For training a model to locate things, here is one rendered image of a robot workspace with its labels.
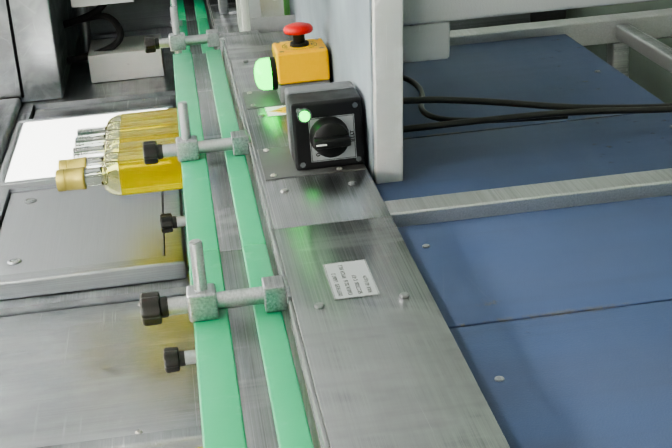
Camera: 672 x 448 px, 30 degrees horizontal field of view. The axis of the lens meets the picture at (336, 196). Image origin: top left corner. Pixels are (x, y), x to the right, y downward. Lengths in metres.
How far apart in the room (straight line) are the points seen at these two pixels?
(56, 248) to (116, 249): 0.10
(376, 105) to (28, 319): 0.75
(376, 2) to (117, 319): 0.75
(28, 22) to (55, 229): 0.95
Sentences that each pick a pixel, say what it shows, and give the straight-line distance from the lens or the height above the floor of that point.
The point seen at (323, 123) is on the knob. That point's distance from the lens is 1.40.
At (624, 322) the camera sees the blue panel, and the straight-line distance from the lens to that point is 1.10.
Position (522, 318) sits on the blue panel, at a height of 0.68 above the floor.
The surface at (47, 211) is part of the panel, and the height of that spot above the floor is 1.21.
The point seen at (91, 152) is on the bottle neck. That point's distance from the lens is 2.07.
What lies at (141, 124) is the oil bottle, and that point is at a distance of 2.12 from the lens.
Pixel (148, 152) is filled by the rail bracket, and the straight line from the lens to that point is 1.55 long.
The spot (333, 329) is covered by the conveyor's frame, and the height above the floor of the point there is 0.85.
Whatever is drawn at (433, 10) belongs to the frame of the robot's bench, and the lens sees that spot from 1.38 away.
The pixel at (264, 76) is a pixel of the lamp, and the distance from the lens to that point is 1.70.
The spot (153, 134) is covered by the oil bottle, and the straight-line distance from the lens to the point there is 2.05.
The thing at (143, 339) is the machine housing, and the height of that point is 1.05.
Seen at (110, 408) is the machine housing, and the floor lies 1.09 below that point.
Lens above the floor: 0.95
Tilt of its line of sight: 6 degrees down
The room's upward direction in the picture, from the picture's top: 97 degrees counter-clockwise
